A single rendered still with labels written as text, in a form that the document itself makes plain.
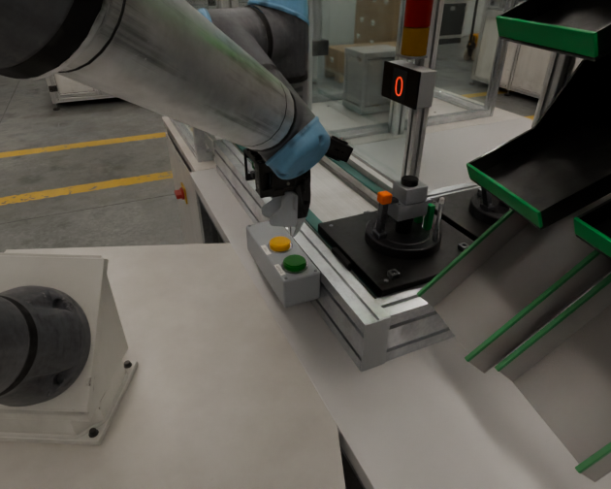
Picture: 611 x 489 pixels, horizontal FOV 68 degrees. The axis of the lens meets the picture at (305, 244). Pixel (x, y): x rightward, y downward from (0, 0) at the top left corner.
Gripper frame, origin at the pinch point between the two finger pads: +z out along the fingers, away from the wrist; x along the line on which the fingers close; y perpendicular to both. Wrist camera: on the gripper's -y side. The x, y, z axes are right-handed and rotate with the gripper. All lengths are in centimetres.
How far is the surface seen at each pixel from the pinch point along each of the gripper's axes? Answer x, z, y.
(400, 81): -17.1, -17.6, -30.3
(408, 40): -16.3, -25.3, -30.7
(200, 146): -81, 13, -1
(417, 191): 3.8, -4.3, -21.2
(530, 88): -324, 88, -438
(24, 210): -262, 104, 86
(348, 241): -1.9, 6.6, -11.5
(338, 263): 2.5, 7.6, -7.1
